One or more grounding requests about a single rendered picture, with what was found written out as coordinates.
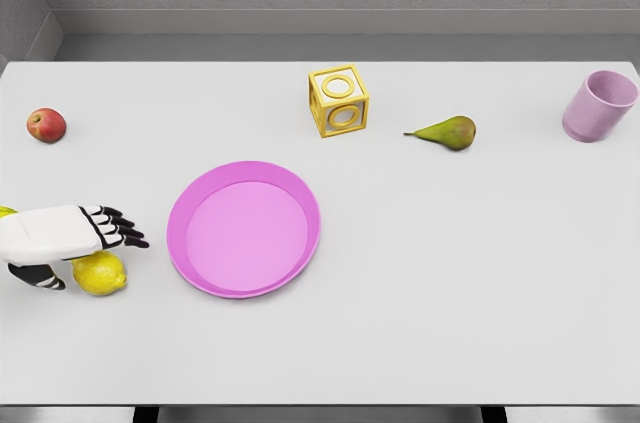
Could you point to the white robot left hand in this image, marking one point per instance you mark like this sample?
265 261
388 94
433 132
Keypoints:
50 235

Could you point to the yellow lemon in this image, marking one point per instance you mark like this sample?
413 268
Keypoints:
101 277

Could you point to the pink round plate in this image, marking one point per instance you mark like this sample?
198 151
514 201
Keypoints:
245 233

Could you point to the yellow-green fruit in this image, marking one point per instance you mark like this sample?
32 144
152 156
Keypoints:
5 212

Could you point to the red apple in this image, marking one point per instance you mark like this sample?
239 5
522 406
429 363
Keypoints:
46 125

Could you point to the green pear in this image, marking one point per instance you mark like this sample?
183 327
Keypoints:
452 134

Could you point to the lilac cup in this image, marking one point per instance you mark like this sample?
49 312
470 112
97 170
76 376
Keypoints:
592 115

